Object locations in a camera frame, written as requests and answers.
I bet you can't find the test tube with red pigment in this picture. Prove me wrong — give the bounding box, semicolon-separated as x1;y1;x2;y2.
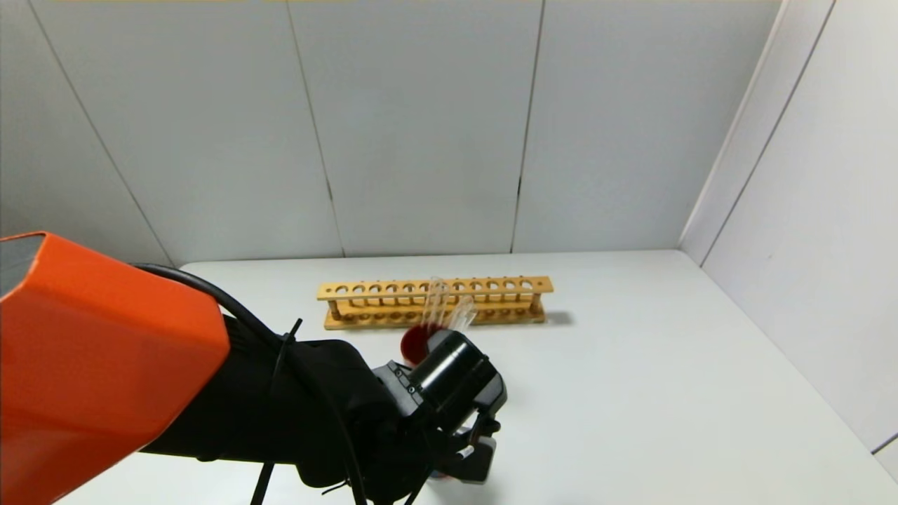
427;276;451;332

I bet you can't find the wooden test tube rack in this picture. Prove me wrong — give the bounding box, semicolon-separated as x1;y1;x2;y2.
317;276;554;331

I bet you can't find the red cup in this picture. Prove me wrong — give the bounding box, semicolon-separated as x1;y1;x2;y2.
401;324;437;365

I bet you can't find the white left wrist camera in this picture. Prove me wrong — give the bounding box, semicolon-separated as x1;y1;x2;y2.
446;433;497;485

